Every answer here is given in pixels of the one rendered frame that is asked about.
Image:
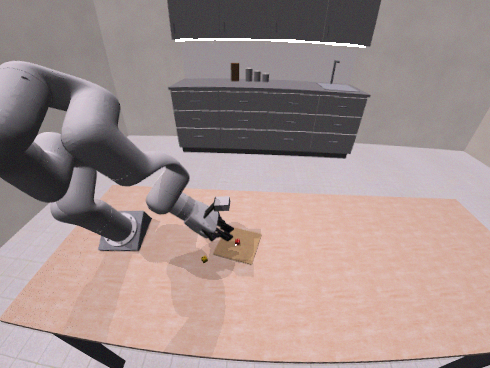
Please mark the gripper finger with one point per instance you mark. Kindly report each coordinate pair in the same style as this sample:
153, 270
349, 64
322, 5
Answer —
212, 236
224, 226

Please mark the tan square mat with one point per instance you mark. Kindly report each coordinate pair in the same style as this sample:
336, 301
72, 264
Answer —
244, 252

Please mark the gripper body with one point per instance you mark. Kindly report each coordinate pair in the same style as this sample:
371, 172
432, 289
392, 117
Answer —
196, 222

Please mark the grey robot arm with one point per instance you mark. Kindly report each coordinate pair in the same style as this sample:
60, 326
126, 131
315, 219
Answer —
90, 133

